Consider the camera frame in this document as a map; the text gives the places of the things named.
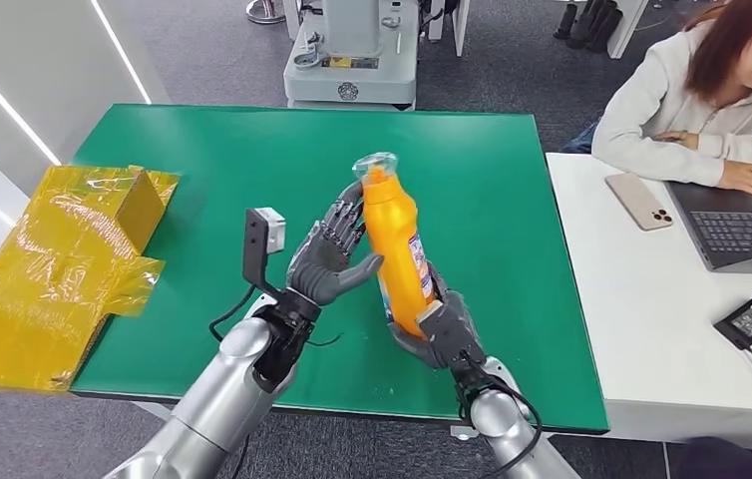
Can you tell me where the dark grey laptop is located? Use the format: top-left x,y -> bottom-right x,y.
665,180 -> 752,275

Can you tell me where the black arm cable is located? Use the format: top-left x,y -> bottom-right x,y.
455,350 -> 544,479
208,283 -> 261,479

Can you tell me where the beige smartphone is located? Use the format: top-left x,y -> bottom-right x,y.
604,173 -> 674,233

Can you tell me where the person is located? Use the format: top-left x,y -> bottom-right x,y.
560,0 -> 752,200

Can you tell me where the white desk leg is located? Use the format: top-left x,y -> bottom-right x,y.
606,0 -> 649,60

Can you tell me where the black power adapter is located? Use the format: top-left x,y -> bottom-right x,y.
712,294 -> 752,351

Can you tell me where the green table mat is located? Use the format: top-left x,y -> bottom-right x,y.
70,103 -> 610,436

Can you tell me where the metal chair base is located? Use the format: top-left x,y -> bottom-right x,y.
245,0 -> 287,26

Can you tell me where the person's left hand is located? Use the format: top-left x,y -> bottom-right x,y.
653,130 -> 700,151

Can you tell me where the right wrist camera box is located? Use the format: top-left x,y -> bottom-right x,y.
415,300 -> 489,381

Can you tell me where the yellow taped cardboard box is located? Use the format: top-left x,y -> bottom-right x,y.
0,165 -> 181,394

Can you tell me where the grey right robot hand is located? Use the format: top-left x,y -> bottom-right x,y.
387,262 -> 477,371

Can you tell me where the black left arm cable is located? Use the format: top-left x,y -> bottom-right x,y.
208,283 -> 261,479

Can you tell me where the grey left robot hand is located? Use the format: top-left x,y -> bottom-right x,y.
285,180 -> 385,308

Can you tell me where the white furniture panel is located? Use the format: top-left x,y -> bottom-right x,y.
427,0 -> 472,58

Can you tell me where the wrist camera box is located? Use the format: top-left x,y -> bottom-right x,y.
415,300 -> 489,381
242,207 -> 287,298

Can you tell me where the black boot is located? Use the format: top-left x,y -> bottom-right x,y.
565,0 -> 603,51
586,3 -> 623,54
553,3 -> 578,41

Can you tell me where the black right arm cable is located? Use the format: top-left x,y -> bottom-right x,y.
455,350 -> 544,479

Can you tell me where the white desk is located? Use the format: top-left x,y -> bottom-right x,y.
546,152 -> 752,454

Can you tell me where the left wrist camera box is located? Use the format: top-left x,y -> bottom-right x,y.
242,207 -> 287,298

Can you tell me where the orange plastic bottle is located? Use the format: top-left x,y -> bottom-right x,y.
351,152 -> 437,338

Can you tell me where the person's right hand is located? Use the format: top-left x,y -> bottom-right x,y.
719,160 -> 752,200

